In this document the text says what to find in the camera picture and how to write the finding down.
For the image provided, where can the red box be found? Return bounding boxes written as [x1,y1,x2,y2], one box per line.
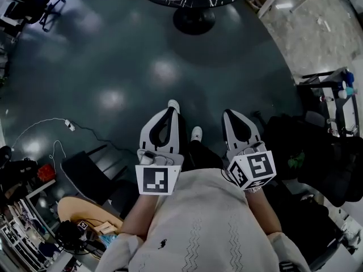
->
[37,164,57,183]

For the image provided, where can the person's white knit sweater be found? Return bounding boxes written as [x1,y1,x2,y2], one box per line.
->
[95,167,313,272]

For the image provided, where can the green plant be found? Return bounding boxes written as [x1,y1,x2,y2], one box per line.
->
[287,151,306,169]

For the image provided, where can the person's right forearm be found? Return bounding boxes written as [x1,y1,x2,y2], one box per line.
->
[244,190,285,235]

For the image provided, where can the person's white shoe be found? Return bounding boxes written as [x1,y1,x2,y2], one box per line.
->
[167,99,182,115]
[190,126,203,143]

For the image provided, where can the black office chair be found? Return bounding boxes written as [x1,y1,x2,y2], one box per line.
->
[0,0,66,34]

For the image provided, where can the black device with cables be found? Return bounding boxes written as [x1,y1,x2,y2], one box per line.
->
[54,219,99,253]

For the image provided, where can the white power cable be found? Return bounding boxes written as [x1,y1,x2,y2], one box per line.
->
[10,117,67,152]

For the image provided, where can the person's left forearm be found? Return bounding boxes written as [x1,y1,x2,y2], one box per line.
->
[119,193,171,239]

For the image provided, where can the thin white cable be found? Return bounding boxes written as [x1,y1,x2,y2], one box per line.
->
[48,139,75,194]

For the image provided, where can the black bags pile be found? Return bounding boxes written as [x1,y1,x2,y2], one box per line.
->
[262,114,363,208]

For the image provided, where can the black square chair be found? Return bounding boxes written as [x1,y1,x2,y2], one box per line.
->
[60,144,129,204]

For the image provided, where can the person's white right shoe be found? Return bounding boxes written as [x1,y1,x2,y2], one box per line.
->
[190,126,203,143]

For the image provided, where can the blue bottle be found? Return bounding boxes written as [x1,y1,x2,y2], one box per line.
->
[344,70,356,88]

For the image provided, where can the black and white cart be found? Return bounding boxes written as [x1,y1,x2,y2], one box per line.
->
[296,66,361,138]

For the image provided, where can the white storage rack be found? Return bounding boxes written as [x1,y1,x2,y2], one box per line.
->
[0,180,59,272]

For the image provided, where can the person's black trousers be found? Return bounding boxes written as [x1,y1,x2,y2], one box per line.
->
[178,113,225,173]

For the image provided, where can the person's white left shoe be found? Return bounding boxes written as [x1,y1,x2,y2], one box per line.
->
[167,99,182,115]

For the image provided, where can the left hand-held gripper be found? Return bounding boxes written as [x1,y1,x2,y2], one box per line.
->
[135,107,185,196]

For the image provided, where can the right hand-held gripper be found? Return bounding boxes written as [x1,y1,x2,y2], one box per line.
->
[222,109,277,192]

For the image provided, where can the round wooden table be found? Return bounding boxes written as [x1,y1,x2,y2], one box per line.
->
[56,195,125,239]

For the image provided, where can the black power cable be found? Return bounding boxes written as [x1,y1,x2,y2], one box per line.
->
[73,124,138,156]

